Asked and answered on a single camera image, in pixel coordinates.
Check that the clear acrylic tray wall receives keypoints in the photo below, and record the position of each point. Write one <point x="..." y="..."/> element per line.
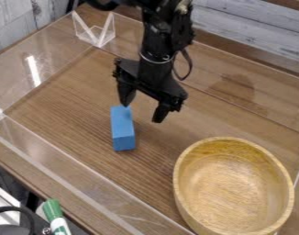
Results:
<point x="117" y="192"/>

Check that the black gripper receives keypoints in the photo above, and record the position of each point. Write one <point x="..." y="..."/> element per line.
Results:
<point x="151" y="77"/>

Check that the brown wooden bowl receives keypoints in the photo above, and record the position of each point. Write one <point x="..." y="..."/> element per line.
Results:
<point x="233" y="188"/>

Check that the green and white marker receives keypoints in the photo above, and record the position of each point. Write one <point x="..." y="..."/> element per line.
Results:
<point x="54" y="215"/>

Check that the blue rectangular block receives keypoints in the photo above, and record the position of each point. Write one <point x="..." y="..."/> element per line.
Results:
<point x="123" y="130"/>

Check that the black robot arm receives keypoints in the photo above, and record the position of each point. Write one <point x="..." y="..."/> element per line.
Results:
<point x="167" y="35"/>

